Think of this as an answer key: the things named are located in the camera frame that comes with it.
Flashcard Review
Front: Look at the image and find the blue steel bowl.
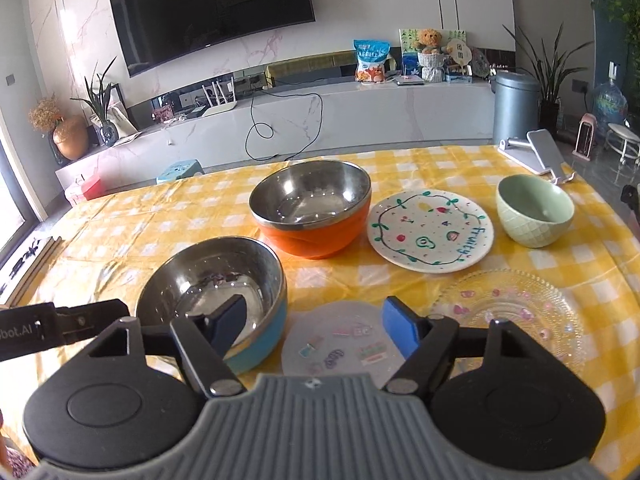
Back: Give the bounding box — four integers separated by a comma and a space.
136, 236, 288, 374

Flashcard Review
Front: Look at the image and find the orange steel bowl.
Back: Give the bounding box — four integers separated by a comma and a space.
248, 159, 372, 259

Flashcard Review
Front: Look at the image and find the small white sticker plate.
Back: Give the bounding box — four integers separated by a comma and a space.
281, 300, 405, 387

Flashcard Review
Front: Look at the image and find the white fruity painted plate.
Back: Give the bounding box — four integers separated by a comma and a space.
367, 188, 495, 274

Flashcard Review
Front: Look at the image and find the clear glass sticker plate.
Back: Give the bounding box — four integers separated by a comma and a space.
431, 269, 586, 375

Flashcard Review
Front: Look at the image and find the yellow checkered tablecloth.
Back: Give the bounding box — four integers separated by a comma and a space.
24, 146, 639, 479

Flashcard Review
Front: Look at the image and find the red box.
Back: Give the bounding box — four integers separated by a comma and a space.
79, 176, 105, 200

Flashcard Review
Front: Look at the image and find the green ceramic bowl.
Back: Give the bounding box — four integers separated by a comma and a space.
496, 174, 575, 248

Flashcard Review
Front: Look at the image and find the light blue plastic stool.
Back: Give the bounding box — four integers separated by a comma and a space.
155, 159, 204, 184

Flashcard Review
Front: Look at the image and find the brown round vase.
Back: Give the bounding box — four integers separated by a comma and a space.
52, 115, 89, 162

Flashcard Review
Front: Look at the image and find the white phone stand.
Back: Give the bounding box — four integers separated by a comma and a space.
498, 129, 576, 185

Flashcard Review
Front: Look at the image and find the white wifi router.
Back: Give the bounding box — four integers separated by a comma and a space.
202, 79, 238, 117

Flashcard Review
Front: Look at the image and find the green plant in glass vase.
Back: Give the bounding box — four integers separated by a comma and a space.
72, 58, 118, 148

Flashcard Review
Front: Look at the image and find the pink small heater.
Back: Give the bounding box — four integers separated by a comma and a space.
573, 113, 597, 162

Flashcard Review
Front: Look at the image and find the grey metal trash can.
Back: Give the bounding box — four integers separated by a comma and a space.
491, 70, 540, 144

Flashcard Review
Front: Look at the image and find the white round side stand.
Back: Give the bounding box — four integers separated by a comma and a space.
604, 122, 640, 167

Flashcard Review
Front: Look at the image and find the round paper fan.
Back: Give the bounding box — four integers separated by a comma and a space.
446, 38, 473, 68

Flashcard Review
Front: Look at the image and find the blue snack bag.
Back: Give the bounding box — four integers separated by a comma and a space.
354, 39, 390, 84

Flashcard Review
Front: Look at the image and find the tall potted plant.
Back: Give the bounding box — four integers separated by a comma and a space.
502, 24, 593, 138

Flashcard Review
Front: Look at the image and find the blue water bottle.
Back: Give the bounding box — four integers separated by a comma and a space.
592, 62, 628, 139

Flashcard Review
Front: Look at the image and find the brown teddy bear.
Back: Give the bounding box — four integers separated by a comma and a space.
412, 28, 442, 54

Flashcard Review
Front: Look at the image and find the green picture book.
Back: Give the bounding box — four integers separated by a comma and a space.
399, 28, 466, 76

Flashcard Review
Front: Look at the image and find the black power cable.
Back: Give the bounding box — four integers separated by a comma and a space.
243, 88, 324, 163

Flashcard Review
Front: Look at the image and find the black wall television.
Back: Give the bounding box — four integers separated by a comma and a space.
110, 0, 314, 76

